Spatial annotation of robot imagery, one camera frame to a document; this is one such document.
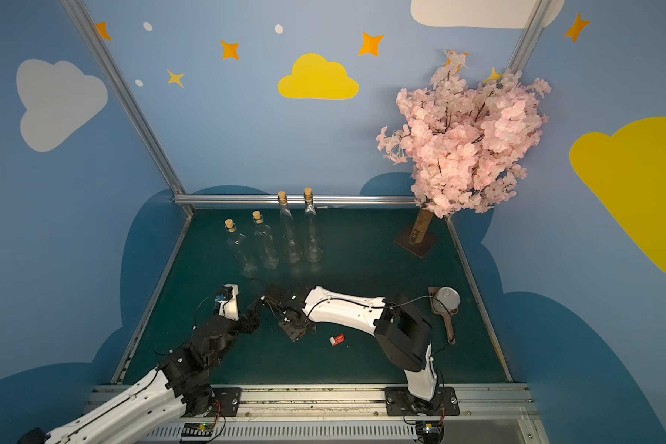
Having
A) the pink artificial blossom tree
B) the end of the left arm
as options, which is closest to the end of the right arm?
the end of the left arm

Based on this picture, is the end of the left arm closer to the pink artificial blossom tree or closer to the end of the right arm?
the end of the right arm

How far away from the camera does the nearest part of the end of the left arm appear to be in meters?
0.70
